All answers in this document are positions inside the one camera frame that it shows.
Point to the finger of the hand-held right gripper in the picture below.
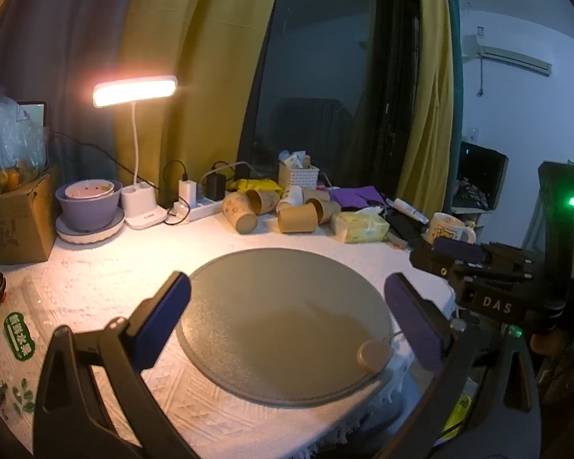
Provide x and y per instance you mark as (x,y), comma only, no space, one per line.
(459,249)
(425,258)

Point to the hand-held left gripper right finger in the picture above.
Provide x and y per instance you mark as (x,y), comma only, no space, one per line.
(411,325)

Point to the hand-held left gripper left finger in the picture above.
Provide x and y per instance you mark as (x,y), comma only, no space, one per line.
(165,311)

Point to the brown paper cup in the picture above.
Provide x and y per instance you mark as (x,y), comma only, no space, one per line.
(326,210)
(263,201)
(296,218)
(318,194)

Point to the printed beige paper cup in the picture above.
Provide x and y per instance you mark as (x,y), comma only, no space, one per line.
(239,213)

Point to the white paper cup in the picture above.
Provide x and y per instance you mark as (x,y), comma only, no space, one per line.
(291,198)

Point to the person's right hand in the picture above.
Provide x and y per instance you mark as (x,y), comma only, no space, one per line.
(545,344)

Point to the white printed mug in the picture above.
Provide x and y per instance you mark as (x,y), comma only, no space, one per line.
(447,230)

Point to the black pouch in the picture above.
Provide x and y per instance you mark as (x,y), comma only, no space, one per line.
(404,227)

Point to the beige round controller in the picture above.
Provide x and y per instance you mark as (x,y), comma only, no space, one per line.
(374,354)

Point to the white tube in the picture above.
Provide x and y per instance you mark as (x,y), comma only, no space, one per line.
(407,209)

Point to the white textured tablecloth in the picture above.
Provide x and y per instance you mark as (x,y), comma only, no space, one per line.
(100,277)

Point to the yellow tissue pack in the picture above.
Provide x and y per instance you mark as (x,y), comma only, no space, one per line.
(359,227)

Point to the black monitor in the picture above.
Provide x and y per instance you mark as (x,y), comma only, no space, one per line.
(480,172)

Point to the purple cloth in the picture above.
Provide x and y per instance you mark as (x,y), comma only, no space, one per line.
(356,197)

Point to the white round plate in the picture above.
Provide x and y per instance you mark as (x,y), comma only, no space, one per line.
(92,239)

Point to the round grey table mat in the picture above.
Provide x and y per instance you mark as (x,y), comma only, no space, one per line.
(268,306)

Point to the white power strip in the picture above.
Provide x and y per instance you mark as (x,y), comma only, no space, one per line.
(203,208)

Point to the white charger plug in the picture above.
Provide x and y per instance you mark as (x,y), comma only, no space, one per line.
(188,190)

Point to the purple bowl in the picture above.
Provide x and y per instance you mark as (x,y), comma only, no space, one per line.
(86,214)

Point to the black charger plug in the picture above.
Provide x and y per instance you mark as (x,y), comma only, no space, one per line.
(215,185)

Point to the pink and white bowl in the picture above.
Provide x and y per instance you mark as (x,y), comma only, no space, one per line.
(88,192)

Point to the yellow curtain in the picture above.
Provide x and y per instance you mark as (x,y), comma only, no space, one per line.
(191,33)
(433,105)

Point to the white plastic basket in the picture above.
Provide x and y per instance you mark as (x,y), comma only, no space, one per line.
(299,177)

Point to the yellow cloth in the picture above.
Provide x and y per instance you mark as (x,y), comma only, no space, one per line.
(256,185)

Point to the printed fruit bag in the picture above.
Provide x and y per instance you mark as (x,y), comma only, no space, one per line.
(9,358)

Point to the cardboard box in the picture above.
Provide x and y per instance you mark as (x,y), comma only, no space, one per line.
(14,229)

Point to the white air conditioner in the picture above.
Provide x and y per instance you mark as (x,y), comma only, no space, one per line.
(504,55)

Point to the dark window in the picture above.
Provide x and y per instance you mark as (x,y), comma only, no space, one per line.
(325,67)

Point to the white desk lamp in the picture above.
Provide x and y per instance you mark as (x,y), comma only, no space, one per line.
(134,92)

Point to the clear plastic bag of fruit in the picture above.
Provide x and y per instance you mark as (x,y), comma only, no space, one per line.
(7,143)

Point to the grey curtain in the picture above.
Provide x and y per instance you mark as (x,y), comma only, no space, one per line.
(52,48)

